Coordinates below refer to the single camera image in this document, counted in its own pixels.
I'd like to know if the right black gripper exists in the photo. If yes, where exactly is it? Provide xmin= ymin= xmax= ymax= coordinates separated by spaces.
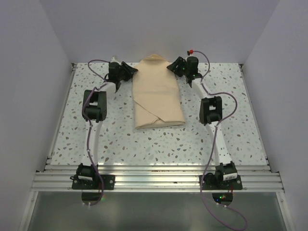
xmin=166 ymin=57 xmax=188 ymax=78

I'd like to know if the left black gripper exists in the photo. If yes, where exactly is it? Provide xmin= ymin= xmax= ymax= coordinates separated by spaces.
xmin=117 ymin=62 xmax=138 ymax=82

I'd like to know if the beige cloth mat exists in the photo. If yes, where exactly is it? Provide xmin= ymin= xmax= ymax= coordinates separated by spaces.
xmin=132 ymin=54 xmax=185 ymax=129

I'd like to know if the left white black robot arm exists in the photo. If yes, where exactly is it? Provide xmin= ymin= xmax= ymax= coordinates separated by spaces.
xmin=72 ymin=57 xmax=138 ymax=189

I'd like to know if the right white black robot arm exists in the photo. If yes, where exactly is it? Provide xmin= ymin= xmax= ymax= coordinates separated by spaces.
xmin=167 ymin=50 xmax=239 ymax=190

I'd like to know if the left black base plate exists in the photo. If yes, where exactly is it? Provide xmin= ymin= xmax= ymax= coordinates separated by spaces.
xmin=70 ymin=175 xmax=116 ymax=190

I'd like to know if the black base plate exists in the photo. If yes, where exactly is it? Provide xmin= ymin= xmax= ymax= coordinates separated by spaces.
xmin=199 ymin=173 xmax=243 ymax=190
xmin=70 ymin=175 xmax=116 ymax=190

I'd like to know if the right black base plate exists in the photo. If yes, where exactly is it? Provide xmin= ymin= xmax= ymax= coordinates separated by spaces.
xmin=199 ymin=173 xmax=243 ymax=190

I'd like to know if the aluminium rail frame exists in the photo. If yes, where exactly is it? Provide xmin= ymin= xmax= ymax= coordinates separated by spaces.
xmin=20 ymin=63 xmax=295 ymax=231

